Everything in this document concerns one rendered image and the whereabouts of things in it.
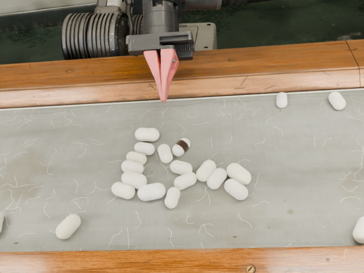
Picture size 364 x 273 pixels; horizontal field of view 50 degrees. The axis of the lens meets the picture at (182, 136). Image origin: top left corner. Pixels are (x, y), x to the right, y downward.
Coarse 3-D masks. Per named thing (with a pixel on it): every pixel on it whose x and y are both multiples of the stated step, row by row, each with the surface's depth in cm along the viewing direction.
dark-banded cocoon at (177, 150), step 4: (184, 140) 58; (188, 140) 58; (188, 144) 58; (172, 148) 57; (176, 148) 57; (180, 148) 57; (172, 152) 57; (176, 152) 57; (180, 152) 57; (176, 156) 57
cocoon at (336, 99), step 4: (332, 92) 62; (336, 92) 62; (332, 96) 61; (336, 96) 61; (340, 96) 61; (332, 100) 61; (336, 100) 60; (340, 100) 60; (344, 100) 60; (332, 104) 61; (336, 104) 60; (340, 104) 60; (344, 104) 60; (336, 108) 61; (340, 108) 60
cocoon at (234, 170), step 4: (232, 164) 53; (236, 164) 53; (228, 168) 53; (232, 168) 52; (236, 168) 52; (240, 168) 52; (244, 168) 53; (228, 172) 53; (232, 172) 52; (236, 172) 52; (240, 172) 52; (244, 172) 52; (248, 172) 52; (232, 176) 52; (236, 176) 52; (240, 176) 51; (244, 176) 51; (248, 176) 52; (240, 180) 52; (244, 180) 51; (248, 180) 52; (244, 184) 52
